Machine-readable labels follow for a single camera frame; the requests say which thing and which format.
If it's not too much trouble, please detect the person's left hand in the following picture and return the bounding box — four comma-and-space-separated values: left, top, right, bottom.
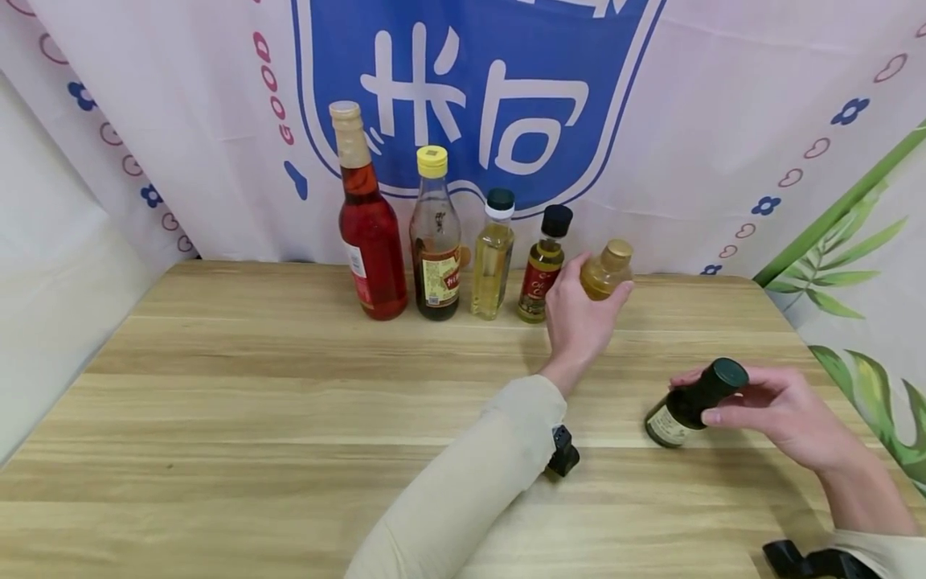
538, 253, 637, 388

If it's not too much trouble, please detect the small yellow bottle gold cap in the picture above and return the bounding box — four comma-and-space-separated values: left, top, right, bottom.
579, 239, 636, 302

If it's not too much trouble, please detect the small dark bottle green cap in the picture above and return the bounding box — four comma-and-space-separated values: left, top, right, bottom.
644, 358, 751, 450

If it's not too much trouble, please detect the black wrist band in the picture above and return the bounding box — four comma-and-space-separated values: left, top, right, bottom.
761, 539, 883, 579
545, 424, 582, 478

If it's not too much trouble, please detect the person's right forearm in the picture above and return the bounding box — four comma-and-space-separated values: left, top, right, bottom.
816, 450, 926, 579

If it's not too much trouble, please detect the person's left forearm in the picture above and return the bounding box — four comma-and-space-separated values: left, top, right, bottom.
345, 363, 572, 579

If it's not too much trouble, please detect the person's right hand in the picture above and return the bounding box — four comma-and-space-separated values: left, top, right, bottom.
668, 364, 869, 483

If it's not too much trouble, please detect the pale oil bottle green cap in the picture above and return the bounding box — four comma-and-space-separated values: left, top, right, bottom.
470, 188, 517, 322

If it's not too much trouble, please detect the tall red liquid bottle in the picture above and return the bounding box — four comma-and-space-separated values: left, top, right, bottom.
328, 101, 409, 322

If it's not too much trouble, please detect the dark bottle with yellow cap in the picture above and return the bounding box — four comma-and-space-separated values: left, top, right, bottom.
408, 145, 463, 322

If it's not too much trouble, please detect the red label bottle black cap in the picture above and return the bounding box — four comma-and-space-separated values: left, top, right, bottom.
516, 204, 574, 324

